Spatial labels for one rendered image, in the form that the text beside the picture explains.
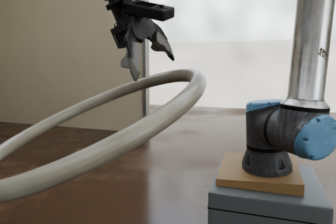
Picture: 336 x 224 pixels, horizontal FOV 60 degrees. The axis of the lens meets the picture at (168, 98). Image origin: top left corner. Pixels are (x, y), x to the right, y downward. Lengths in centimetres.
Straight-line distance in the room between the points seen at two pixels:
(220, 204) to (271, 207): 17
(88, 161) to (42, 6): 627
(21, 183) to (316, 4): 90
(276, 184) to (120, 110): 473
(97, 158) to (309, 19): 81
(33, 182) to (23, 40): 651
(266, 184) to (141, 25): 71
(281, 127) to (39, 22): 598
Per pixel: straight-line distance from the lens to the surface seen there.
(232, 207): 110
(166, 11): 67
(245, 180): 113
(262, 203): 109
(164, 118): 40
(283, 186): 113
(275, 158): 116
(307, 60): 100
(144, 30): 73
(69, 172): 38
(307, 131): 96
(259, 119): 111
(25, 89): 690
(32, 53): 672
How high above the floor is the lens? 130
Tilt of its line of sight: 7 degrees down
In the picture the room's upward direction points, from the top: straight up
